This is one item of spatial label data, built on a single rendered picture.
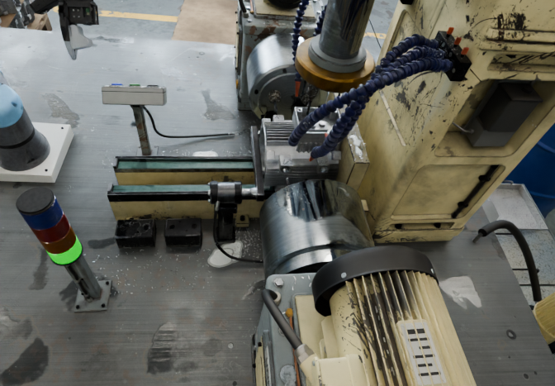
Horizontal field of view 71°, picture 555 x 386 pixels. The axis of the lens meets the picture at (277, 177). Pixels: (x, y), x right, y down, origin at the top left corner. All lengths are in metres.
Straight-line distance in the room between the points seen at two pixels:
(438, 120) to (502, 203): 1.39
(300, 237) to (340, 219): 0.09
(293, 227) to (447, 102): 0.39
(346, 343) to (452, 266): 0.81
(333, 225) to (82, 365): 0.66
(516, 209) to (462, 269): 0.97
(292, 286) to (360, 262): 0.21
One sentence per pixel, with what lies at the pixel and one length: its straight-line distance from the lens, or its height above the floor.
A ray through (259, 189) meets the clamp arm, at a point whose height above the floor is 1.03.
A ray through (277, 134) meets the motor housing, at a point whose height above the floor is 1.11.
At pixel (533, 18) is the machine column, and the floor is 1.54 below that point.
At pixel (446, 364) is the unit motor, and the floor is 1.35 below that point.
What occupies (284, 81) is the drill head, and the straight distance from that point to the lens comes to 1.19.
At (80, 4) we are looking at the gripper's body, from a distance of 1.23.
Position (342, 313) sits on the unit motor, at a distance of 0.56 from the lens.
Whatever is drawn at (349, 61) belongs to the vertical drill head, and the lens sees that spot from 0.87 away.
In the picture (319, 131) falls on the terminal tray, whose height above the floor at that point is 1.12.
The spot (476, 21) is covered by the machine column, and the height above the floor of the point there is 1.51.
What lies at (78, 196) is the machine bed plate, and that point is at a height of 0.80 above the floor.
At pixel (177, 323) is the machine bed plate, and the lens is 1.07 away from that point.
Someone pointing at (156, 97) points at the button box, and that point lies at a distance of 1.19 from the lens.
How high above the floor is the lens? 1.81
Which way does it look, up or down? 50 degrees down
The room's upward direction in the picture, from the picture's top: 10 degrees clockwise
